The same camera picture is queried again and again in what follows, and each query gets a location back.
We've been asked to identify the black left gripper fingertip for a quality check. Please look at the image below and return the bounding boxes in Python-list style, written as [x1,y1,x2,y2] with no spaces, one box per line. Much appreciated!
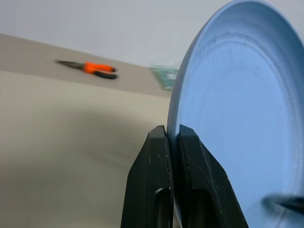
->
[260,194,304,211]

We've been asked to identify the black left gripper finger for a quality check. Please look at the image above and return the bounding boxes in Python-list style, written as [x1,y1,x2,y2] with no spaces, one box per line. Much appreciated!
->
[177,123,249,228]
[120,125,175,228]

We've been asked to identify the blue plate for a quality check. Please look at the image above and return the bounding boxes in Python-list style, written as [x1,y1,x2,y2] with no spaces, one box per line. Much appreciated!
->
[167,0,304,228]

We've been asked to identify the green patterned flat object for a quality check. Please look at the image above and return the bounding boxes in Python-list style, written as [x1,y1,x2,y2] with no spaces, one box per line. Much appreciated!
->
[150,66,181,91]

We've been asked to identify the orange and black pliers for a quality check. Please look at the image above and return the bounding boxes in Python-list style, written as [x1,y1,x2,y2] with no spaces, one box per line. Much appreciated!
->
[55,60,119,80]

